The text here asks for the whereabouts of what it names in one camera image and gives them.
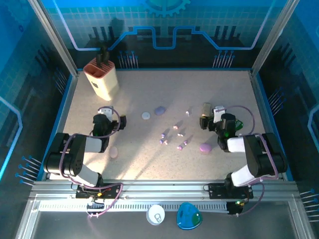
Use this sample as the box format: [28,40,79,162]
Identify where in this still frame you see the aluminium frame post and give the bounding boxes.
[250,0,300,78]
[28,0,80,78]

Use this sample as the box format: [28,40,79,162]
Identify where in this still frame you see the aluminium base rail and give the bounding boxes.
[28,179,300,201]

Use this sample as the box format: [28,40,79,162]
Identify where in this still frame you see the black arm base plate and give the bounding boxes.
[207,183,254,199]
[75,183,123,199]

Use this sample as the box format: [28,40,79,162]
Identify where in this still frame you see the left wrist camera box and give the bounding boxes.
[99,106,114,122]

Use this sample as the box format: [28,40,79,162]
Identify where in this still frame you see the beige knife block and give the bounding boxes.
[83,58,120,102]

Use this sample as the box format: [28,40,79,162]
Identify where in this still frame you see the blue dome device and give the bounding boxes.
[176,202,203,231]

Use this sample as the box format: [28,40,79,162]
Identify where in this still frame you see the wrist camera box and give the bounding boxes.
[99,106,114,122]
[212,106,227,120]

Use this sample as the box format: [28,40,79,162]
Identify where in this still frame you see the aluminium side rail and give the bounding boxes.
[43,71,80,181]
[250,71,287,180]

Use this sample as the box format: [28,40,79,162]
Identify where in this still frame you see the white slotted cable duct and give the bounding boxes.
[38,202,229,213]

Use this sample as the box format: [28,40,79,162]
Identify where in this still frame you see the white pull-tab can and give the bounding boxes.
[146,204,166,226]

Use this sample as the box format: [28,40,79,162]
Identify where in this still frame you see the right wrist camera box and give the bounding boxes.
[212,106,227,120]

